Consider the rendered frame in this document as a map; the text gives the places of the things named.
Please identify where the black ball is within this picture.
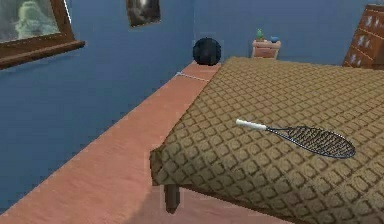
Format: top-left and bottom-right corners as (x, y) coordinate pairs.
(192, 37), (223, 67)

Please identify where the brown quilted bed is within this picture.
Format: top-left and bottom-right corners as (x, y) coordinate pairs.
(149, 56), (384, 224)

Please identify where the brown framed window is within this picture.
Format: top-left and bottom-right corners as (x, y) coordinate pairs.
(0, 0), (86, 71)

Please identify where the black tennis racket white handle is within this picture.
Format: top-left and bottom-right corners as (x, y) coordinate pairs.
(235, 118), (357, 160)

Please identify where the dark framed wall picture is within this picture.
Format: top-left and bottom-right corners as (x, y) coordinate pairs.
(125, 0), (162, 28)

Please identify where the brown chest of drawers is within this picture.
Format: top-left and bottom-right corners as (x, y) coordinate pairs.
(342, 3), (384, 71)

